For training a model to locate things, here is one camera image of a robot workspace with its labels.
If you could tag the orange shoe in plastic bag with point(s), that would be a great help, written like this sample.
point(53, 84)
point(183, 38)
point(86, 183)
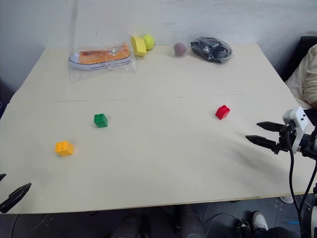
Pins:
point(81, 75)

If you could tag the white sneaker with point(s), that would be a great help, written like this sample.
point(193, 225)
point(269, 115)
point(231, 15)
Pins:
point(286, 199)
point(260, 220)

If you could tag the black chair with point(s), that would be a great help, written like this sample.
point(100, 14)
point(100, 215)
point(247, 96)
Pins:
point(296, 57)

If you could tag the person in beige shirt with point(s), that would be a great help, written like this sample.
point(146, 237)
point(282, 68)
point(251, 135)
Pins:
point(307, 79)

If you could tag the green toy brick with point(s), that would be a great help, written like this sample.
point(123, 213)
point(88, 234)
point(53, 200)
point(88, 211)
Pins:
point(100, 121)

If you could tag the orange canvas shoe white sole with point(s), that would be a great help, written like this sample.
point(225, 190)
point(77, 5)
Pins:
point(101, 57)

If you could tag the yellow sponge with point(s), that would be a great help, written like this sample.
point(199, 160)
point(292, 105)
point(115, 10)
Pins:
point(138, 46)

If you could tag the red toy brick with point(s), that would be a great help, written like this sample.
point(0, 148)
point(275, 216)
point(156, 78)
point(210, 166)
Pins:
point(221, 112)

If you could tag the yellow-green tennis ball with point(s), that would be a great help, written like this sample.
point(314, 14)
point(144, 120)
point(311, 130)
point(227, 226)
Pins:
point(149, 41)

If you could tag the orange-yellow toy brick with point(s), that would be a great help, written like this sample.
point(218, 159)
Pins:
point(64, 148)

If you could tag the black device on floor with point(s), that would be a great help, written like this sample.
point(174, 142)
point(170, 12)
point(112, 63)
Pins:
point(242, 229)

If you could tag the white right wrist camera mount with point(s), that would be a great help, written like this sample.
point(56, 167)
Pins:
point(298, 119)

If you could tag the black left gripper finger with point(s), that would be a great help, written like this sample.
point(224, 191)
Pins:
point(15, 197)
point(2, 176)

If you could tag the maroon ball in clear bag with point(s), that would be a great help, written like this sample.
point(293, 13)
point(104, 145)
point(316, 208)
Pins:
point(180, 49)

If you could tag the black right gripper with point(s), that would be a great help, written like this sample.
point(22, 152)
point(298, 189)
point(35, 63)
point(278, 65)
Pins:
point(283, 141)

